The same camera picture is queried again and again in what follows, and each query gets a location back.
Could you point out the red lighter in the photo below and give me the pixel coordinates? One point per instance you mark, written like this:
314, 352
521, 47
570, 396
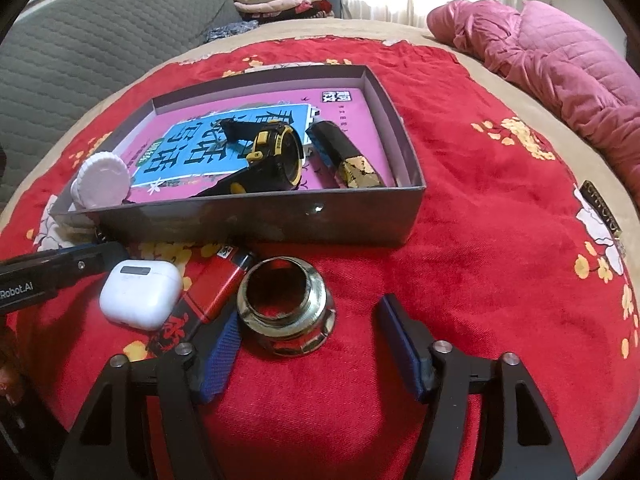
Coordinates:
210, 290

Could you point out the white earbuds case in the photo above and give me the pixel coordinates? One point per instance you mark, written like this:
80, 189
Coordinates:
140, 295

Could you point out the pink quilt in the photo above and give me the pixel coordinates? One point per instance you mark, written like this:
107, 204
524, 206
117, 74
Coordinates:
565, 60

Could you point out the pink book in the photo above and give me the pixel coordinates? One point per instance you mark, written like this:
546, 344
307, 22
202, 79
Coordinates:
345, 105

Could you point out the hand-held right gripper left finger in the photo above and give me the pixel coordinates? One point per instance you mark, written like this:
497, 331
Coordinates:
220, 355

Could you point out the black and yellow wristwatch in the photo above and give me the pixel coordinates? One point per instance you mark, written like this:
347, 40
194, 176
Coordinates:
280, 160

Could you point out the pile of folded clothes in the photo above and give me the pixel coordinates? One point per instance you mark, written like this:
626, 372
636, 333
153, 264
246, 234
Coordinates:
270, 2

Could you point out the brown patterned strip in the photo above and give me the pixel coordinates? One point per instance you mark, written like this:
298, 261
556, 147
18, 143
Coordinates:
602, 215

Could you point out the grey quilted sofa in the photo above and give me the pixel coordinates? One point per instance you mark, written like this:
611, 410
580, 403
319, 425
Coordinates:
75, 50

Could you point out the grey cardboard box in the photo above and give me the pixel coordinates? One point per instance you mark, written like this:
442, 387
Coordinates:
250, 220

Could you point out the white pill bottle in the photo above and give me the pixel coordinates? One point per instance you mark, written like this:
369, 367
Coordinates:
102, 180

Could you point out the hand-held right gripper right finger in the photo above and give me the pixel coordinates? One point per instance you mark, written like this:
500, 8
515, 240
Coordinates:
400, 345

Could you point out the red floral blanket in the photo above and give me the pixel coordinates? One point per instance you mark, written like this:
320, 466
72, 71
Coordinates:
475, 260

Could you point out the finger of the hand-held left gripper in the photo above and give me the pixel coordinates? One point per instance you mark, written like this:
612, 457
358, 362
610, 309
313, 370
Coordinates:
90, 262

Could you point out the blue patterned cloth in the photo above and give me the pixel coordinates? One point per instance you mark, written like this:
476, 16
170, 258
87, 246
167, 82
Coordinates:
230, 31

